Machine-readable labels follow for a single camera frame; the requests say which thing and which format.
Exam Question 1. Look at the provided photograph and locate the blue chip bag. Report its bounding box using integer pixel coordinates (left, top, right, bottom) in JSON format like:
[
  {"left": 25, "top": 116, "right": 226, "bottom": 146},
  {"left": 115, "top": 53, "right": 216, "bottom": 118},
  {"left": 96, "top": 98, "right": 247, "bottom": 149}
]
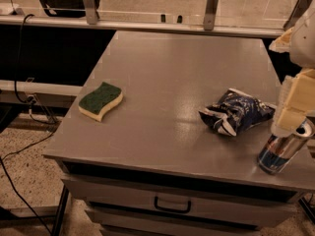
[{"left": 199, "top": 88, "right": 276, "bottom": 137}]

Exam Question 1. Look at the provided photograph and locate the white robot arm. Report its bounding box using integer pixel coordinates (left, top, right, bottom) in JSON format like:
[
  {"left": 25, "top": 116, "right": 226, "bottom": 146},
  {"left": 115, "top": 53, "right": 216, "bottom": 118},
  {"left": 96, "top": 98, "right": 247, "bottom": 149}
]
[{"left": 269, "top": 0, "right": 315, "bottom": 137}]

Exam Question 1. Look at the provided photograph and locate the green and yellow sponge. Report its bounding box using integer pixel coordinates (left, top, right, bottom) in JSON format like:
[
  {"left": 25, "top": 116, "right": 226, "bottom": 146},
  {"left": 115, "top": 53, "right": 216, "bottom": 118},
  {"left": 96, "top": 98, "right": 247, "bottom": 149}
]
[{"left": 79, "top": 83, "right": 123, "bottom": 122}]

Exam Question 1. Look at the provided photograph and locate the silver blue energy drink can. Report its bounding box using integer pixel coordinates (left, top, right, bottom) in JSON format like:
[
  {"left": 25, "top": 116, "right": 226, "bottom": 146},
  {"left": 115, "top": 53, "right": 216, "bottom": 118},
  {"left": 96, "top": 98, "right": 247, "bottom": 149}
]
[{"left": 257, "top": 119, "right": 315, "bottom": 175}]

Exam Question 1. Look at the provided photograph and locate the grey drawer cabinet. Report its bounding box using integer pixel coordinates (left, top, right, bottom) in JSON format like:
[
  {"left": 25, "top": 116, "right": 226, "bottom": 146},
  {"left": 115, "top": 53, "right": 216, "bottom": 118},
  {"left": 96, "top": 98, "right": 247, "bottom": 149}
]
[{"left": 45, "top": 31, "right": 315, "bottom": 236}]

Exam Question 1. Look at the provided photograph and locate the black chair in background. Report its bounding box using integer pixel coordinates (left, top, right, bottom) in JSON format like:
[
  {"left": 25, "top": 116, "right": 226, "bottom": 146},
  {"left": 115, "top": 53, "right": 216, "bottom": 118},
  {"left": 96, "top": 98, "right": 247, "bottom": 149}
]
[{"left": 39, "top": 0, "right": 86, "bottom": 18}]

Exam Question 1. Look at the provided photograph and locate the black drawer handle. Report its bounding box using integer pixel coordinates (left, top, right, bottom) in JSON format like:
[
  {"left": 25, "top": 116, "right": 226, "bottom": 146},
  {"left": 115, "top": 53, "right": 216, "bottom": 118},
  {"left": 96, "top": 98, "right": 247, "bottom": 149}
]
[{"left": 154, "top": 196, "right": 192, "bottom": 214}]

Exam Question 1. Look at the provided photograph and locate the metal rail frame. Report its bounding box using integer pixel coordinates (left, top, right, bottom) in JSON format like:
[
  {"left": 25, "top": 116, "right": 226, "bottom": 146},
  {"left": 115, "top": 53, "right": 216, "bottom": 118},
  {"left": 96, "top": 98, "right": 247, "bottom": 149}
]
[{"left": 0, "top": 0, "right": 311, "bottom": 38}]

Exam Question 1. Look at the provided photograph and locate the black cable on floor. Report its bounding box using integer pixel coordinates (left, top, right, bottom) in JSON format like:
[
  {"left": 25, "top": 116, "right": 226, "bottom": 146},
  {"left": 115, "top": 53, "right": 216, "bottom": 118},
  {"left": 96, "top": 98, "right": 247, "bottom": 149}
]
[{"left": 0, "top": 13, "right": 62, "bottom": 236}]

